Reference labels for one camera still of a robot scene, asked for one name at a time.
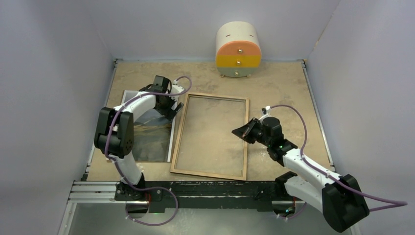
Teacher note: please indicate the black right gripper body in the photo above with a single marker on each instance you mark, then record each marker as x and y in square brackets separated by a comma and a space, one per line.
[257, 135]

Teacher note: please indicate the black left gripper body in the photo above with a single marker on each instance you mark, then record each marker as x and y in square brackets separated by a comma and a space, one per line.
[168, 104]

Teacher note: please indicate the landscape photo print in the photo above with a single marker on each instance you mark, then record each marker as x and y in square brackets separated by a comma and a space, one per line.
[137, 103]

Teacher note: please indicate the wooden picture frame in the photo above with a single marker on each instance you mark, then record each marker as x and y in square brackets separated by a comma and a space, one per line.
[176, 142]

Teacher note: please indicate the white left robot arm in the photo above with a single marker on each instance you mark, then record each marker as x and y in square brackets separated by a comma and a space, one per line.
[114, 134]

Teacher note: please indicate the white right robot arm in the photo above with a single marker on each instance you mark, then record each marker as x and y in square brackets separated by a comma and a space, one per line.
[337, 197]

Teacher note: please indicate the brown backing board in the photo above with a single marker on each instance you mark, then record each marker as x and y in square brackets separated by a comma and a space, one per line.
[172, 142]

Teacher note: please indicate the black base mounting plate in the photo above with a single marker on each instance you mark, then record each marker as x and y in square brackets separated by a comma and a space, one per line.
[262, 196]

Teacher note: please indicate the small round drawer cabinet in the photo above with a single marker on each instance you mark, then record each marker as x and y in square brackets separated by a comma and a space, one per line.
[238, 53]

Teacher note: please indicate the aluminium rail frame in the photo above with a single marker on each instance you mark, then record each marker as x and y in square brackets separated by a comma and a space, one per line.
[284, 85]

